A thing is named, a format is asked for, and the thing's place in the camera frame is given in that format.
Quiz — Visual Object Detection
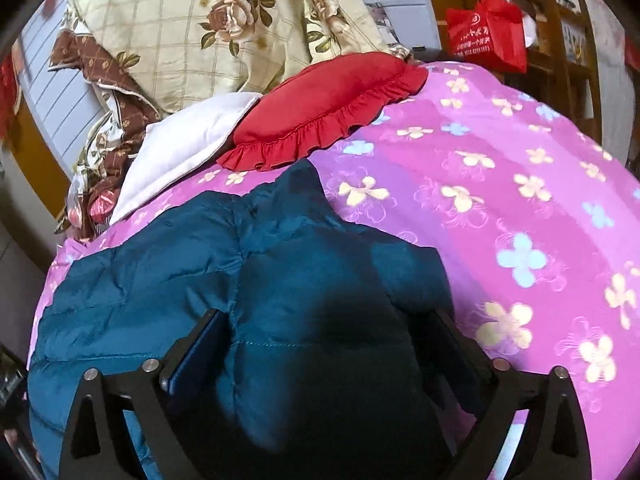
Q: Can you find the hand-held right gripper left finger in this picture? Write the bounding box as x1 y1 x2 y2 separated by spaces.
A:
59 307 236 480

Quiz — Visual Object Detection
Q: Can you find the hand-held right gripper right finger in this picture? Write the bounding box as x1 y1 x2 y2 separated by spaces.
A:
425 309 593 480

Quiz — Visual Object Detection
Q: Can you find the teal quilted jacket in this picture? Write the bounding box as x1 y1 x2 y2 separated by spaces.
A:
27 160 482 480

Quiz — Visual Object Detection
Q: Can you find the pink floral bed sheet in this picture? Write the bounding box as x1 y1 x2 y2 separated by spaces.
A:
30 60 640 480

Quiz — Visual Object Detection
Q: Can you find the white pillow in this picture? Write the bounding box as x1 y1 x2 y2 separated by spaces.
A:
109 92 264 226

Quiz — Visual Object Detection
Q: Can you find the brown floral quilt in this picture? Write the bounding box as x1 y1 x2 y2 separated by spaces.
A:
49 30 163 242

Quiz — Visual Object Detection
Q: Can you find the red ruffled pillow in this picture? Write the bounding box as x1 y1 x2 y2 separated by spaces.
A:
217 51 430 172

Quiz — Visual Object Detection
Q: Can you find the red hanging decoration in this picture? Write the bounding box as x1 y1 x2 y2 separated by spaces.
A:
0 55 23 136

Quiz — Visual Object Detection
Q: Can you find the red shopping bag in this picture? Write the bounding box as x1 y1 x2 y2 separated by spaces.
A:
444 0 530 75

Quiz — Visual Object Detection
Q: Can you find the cream rose-print quilt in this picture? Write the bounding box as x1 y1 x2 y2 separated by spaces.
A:
65 0 417 114

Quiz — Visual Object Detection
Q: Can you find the wooden chair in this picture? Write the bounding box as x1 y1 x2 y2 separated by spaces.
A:
420 0 607 128

